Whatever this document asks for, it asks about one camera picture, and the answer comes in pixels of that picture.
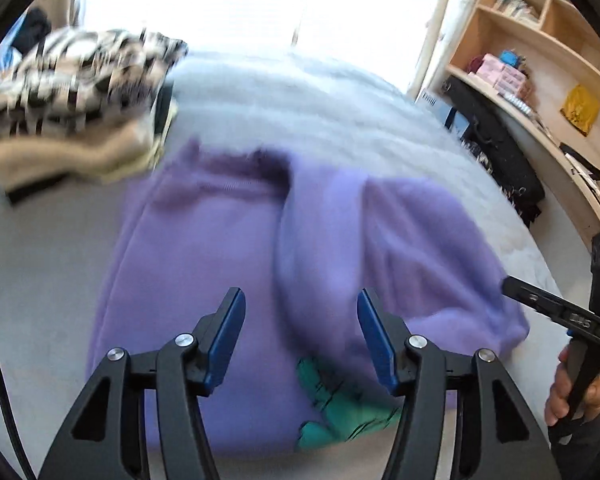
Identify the beige folded garment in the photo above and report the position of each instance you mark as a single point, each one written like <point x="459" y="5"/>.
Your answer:
<point x="70" y="155"/>

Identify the person's right hand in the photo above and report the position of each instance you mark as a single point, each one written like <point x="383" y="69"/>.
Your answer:
<point x="560" y="390"/>

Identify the black and white patterned garment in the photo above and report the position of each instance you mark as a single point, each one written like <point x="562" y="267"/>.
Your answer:
<point x="80" y="80"/>

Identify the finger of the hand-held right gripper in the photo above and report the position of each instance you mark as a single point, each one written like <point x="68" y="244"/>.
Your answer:
<point x="545" y="305"/>

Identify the wooden shelf unit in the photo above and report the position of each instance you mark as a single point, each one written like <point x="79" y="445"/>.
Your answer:
<point x="545" y="60"/>

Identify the black folded garment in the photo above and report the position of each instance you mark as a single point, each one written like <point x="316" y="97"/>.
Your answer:
<point x="30" y="191"/>

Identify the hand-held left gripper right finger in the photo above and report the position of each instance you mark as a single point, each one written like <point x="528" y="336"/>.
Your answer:
<point x="377" y="345"/>

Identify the small blue box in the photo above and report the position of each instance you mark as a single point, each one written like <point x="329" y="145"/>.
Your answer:
<point x="508" y="56"/>

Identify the white printed box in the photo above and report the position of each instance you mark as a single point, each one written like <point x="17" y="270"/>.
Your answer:
<point x="432" y="100"/>

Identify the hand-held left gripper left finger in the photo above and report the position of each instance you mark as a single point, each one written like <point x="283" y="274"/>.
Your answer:
<point x="225" y="340"/>

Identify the dark cloth pile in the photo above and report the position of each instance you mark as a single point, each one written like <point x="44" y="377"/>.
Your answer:
<point x="34" y="30"/>

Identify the purple zip hoodie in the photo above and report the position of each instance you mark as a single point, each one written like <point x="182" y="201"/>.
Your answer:
<point x="205" y="260"/>

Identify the pale window curtain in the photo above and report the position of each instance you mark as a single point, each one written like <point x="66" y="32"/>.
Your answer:
<point x="440" y="25"/>

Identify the grey bed blanket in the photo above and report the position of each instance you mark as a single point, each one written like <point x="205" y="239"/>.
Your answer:
<point x="305" y="105"/>

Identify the row of books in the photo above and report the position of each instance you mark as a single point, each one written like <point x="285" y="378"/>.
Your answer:
<point x="517" y="5"/>

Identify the long black bag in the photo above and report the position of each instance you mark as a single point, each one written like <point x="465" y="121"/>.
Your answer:
<point x="500" y="160"/>

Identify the pale yellow folded garment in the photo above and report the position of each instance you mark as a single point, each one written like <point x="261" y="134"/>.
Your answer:
<point x="155" y="155"/>

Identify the stack of pink boxes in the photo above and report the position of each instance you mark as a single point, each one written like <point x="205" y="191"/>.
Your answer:
<point x="502" y="74"/>

